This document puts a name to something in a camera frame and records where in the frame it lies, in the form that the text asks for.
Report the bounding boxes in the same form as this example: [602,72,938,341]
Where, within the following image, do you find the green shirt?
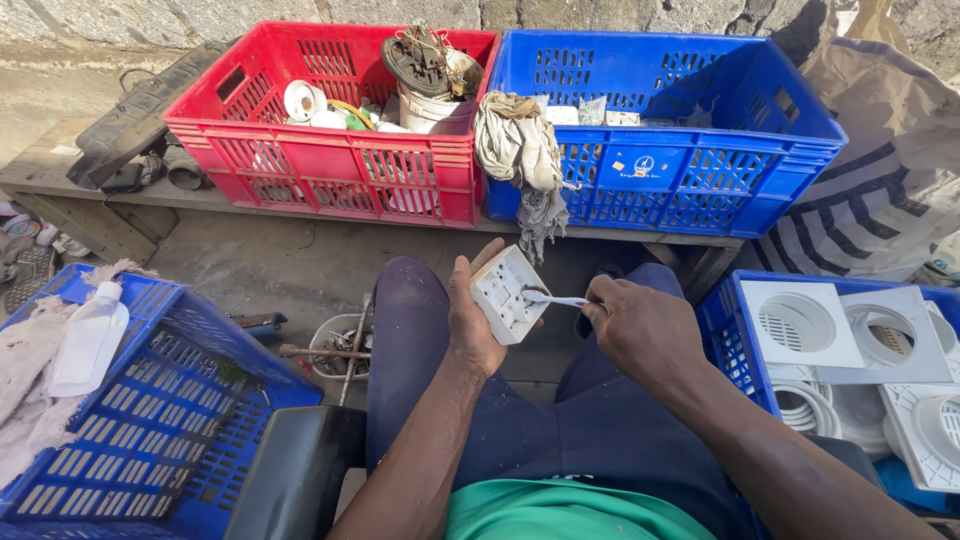
[445,478,717,540]

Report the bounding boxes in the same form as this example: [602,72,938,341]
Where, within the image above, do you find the white toothbrush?
[521,287,603,310]

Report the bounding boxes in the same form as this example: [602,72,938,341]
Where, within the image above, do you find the red plastic crate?
[162,20,502,229]

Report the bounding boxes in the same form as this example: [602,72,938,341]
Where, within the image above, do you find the blue crate with logo label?
[486,29,849,240]

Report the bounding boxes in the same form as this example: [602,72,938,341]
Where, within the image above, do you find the black rubber tyre strip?
[66,39,241,192]

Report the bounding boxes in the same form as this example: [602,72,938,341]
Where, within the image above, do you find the wooden bench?
[0,116,745,301]

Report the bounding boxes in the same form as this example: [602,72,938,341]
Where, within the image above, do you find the navy trousers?
[365,256,751,540]

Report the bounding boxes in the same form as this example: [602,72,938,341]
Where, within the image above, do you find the white round lamp holder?
[283,79,329,123]

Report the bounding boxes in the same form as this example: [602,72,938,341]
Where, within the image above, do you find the black seat cushion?
[223,405,369,540]

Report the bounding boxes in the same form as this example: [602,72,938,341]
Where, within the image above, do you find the clear tub of metal parts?
[308,312,375,391]

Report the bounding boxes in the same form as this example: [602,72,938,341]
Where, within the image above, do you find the dark sandal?
[0,246,58,316]

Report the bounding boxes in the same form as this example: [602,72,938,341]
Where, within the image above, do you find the person's left hand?
[447,238,544,378]

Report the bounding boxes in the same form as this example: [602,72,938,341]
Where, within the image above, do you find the dirty grey rag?
[473,91,579,265]

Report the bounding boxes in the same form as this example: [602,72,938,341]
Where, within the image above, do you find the white square domed vent cover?
[877,382,960,495]

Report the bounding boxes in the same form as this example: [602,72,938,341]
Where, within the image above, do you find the person's right hand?
[581,273,708,392]

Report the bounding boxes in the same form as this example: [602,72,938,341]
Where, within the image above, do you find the white square open vent frame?
[816,285,954,387]

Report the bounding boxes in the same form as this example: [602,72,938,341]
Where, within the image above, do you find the blue crate holding vent covers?
[694,270,960,519]

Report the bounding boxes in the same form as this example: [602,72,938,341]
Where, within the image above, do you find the blue crate holding cloth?
[0,262,325,540]

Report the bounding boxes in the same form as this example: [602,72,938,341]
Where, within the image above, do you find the pale pink cloth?
[0,259,160,489]

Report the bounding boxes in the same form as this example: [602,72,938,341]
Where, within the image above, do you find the round black metal part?
[380,22,453,99]

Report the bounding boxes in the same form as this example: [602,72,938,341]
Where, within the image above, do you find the white plastic bucket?
[397,48,486,137]

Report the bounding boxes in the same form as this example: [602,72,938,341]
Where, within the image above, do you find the rusty metal rod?
[279,343,372,361]

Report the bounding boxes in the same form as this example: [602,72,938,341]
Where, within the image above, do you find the white square grille vent cover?
[739,279,866,370]

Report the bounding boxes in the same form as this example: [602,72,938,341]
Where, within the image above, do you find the white electrical switch box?
[469,244,552,347]

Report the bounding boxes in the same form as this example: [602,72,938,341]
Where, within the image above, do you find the clear plastic bottle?
[47,281,131,399]

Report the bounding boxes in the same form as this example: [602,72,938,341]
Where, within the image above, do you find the grey metal rod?
[339,292,374,408]

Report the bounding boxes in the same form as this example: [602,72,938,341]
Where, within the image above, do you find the striped beige sack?
[750,0,960,285]

